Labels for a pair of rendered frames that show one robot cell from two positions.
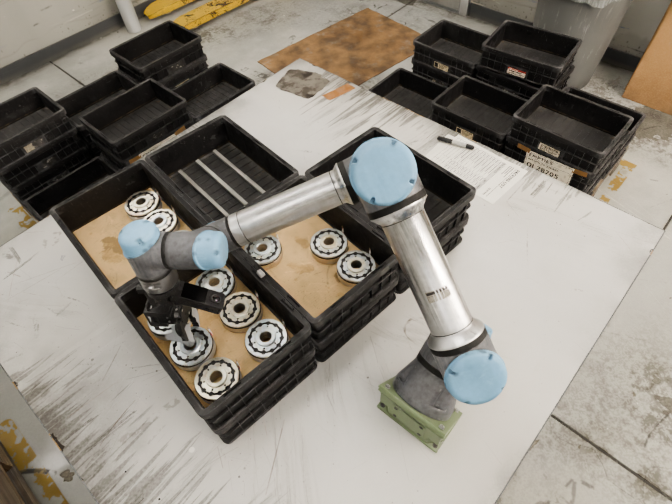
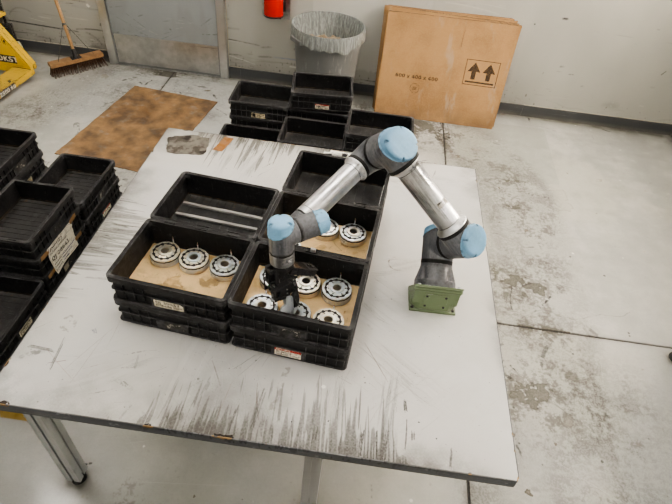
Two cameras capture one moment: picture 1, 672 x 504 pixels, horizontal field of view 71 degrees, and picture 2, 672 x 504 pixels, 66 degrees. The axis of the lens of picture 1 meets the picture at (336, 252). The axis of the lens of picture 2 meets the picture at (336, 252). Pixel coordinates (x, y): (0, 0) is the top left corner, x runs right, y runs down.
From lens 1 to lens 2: 1.11 m
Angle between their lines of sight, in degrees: 30
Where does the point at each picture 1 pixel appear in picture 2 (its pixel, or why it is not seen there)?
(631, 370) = not seen: hidden behind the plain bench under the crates
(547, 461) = not seen: hidden behind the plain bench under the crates
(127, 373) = (235, 372)
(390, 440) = (428, 321)
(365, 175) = (395, 147)
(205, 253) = (324, 220)
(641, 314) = not seen: hidden behind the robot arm
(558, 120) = (367, 131)
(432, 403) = (447, 279)
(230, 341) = (312, 304)
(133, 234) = (281, 222)
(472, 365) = (472, 232)
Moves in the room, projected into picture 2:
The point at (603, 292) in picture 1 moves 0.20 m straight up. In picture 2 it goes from (470, 208) to (482, 172)
